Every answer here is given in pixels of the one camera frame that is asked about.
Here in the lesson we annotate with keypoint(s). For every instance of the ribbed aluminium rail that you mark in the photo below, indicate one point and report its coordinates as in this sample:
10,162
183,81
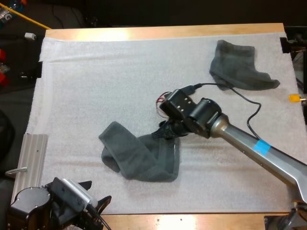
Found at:
30,163

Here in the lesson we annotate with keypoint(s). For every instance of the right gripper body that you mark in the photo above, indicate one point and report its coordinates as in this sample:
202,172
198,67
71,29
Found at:
177,105

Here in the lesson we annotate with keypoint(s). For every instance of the dark table clamp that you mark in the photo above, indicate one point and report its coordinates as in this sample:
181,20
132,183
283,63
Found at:
285,45
39,69

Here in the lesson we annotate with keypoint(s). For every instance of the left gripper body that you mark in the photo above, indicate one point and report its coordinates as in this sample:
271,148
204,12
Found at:
64,210

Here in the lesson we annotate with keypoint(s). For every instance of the grey-green towel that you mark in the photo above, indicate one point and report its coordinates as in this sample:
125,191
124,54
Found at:
236,67
144,158

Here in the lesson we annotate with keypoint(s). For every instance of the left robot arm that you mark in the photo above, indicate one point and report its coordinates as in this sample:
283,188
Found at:
28,206

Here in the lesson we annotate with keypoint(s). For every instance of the orange table clip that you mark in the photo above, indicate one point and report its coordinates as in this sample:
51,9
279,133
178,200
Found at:
294,98

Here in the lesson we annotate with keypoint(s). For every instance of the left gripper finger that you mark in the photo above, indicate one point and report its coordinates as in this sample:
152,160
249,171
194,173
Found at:
104,203
85,185

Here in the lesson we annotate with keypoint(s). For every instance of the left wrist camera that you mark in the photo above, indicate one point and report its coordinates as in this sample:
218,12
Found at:
78,191

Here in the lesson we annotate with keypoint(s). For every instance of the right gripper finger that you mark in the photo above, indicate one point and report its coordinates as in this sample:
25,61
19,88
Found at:
164,133

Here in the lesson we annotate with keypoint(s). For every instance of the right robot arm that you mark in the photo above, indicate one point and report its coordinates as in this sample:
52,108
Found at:
242,142

